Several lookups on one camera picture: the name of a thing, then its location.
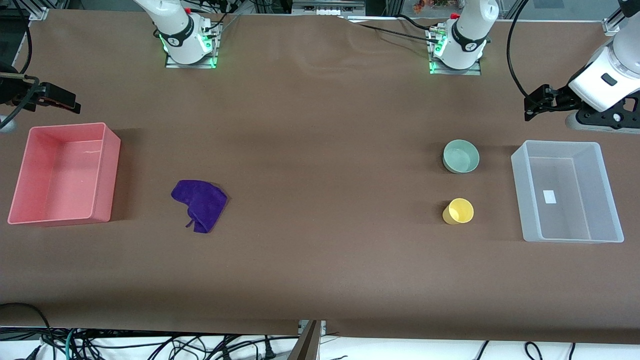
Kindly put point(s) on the clear plastic bin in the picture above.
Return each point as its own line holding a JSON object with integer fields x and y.
{"x": 565, "y": 195}

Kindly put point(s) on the light green bowl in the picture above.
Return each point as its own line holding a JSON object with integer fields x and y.
{"x": 461, "y": 156}

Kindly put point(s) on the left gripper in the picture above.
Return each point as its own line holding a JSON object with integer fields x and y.
{"x": 561, "y": 97}

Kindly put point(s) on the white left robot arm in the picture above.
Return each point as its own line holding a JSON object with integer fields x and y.
{"x": 465, "y": 45}

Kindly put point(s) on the pink plastic bin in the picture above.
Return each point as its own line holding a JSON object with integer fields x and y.
{"x": 60, "y": 175}

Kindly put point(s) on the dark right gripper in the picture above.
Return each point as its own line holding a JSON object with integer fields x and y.
{"x": 15, "y": 92}

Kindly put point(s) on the yellow cup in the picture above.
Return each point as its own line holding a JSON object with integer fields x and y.
{"x": 459, "y": 212}

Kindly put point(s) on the white paper label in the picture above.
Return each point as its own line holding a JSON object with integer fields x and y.
{"x": 549, "y": 197}

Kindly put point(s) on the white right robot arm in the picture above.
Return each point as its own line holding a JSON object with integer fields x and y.
{"x": 180, "y": 40}

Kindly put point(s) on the grey table frame post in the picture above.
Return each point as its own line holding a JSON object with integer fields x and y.
{"x": 309, "y": 342}

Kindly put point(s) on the white power strip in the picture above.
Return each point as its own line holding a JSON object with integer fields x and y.
{"x": 327, "y": 7}

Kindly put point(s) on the aluminium frame corner bracket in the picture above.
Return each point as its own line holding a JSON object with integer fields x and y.
{"x": 39, "y": 13}
{"x": 611, "y": 26}

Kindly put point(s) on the purple cloth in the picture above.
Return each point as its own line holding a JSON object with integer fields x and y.
{"x": 202, "y": 202}

